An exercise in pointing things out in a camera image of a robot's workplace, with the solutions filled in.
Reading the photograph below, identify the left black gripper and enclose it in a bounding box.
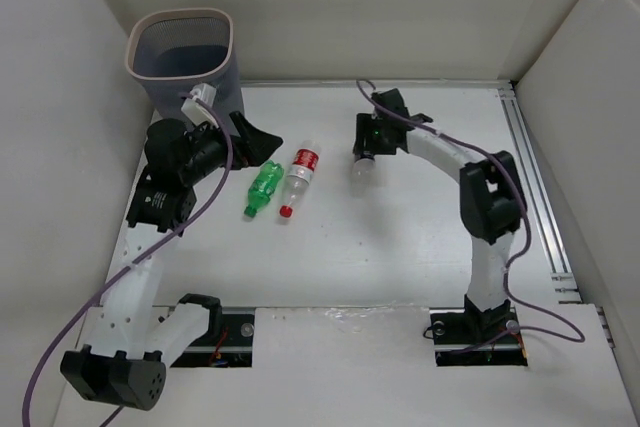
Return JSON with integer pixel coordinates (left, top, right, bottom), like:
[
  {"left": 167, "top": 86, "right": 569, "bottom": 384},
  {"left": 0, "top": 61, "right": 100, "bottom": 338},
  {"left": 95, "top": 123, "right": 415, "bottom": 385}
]
[{"left": 181, "top": 111, "right": 283, "bottom": 185}]

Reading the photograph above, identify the black cap Pepsi bottle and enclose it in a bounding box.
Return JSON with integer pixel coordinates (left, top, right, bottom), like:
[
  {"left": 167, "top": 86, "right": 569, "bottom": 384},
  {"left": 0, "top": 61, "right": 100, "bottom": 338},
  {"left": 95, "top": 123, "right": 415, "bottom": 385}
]
[{"left": 351, "top": 155, "right": 376, "bottom": 197}]

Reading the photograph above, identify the green plastic bottle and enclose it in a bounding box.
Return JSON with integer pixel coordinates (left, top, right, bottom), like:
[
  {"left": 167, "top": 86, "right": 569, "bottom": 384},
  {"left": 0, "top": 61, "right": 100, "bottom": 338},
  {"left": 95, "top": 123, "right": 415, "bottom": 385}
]
[{"left": 244, "top": 160, "right": 284, "bottom": 218}]

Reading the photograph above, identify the red label clear bottle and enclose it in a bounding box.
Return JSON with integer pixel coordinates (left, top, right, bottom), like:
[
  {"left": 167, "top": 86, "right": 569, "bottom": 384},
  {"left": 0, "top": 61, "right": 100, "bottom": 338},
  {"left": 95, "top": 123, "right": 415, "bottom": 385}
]
[{"left": 279, "top": 140, "right": 321, "bottom": 219}]

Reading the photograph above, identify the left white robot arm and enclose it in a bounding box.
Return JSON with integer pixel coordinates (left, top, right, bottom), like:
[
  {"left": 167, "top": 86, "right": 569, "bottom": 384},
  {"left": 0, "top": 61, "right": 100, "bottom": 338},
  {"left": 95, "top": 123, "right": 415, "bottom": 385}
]
[{"left": 60, "top": 111, "right": 283, "bottom": 411}]

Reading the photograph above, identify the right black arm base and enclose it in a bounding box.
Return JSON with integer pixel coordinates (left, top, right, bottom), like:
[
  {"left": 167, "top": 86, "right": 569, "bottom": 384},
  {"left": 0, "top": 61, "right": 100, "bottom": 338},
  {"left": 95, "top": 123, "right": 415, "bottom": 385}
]
[{"left": 423, "top": 309, "right": 528, "bottom": 367}]

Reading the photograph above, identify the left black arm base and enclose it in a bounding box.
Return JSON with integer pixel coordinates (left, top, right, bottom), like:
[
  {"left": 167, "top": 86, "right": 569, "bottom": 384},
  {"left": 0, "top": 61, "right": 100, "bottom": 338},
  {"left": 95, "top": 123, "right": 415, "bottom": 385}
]
[{"left": 172, "top": 308, "right": 255, "bottom": 368}]

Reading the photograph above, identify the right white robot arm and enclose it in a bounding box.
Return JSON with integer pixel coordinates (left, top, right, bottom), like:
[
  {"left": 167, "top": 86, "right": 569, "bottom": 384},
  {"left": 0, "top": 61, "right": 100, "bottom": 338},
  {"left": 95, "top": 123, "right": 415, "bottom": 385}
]
[{"left": 352, "top": 89, "right": 527, "bottom": 341}]

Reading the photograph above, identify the grey mesh waste bin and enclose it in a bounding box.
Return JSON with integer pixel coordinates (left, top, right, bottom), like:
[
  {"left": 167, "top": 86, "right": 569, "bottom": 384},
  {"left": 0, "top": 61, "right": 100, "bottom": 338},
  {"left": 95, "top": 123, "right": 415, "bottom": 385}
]
[{"left": 125, "top": 8, "right": 244, "bottom": 122}]

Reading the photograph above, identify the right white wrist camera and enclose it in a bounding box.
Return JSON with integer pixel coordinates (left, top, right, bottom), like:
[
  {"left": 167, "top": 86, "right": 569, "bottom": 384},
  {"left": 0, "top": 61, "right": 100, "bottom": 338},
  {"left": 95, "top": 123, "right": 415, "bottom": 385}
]
[{"left": 371, "top": 88, "right": 409, "bottom": 119}]

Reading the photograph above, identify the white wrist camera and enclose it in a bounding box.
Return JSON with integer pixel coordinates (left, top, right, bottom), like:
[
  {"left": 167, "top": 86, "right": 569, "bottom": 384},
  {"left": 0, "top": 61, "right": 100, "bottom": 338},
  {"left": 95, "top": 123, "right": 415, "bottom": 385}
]
[
  {"left": 371, "top": 88, "right": 409, "bottom": 119},
  {"left": 181, "top": 83, "right": 218, "bottom": 127}
]

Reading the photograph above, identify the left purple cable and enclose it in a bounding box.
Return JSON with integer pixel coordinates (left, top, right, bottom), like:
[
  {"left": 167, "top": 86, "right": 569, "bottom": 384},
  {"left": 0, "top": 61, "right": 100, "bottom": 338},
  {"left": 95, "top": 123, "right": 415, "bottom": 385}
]
[{"left": 19, "top": 91, "right": 234, "bottom": 427}]

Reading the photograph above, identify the purple cable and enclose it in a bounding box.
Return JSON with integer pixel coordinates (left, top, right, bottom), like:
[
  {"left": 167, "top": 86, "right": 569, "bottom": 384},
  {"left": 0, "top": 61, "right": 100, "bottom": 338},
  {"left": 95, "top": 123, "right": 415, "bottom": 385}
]
[
  {"left": 355, "top": 79, "right": 585, "bottom": 356},
  {"left": 19, "top": 91, "right": 234, "bottom": 427}
]

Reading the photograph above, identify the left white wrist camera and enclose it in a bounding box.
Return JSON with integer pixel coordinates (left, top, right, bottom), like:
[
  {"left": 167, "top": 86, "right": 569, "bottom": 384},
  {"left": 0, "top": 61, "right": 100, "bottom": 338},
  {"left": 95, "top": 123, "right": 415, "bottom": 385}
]
[{"left": 181, "top": 83, "right": 218, "bottom": 127}]

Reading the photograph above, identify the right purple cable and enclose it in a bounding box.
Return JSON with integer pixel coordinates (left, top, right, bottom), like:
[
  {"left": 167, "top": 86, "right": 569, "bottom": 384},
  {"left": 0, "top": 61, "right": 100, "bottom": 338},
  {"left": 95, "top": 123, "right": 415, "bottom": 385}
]
[{"left": 355, "top": 79, "right": 585, "bottom": 356}]

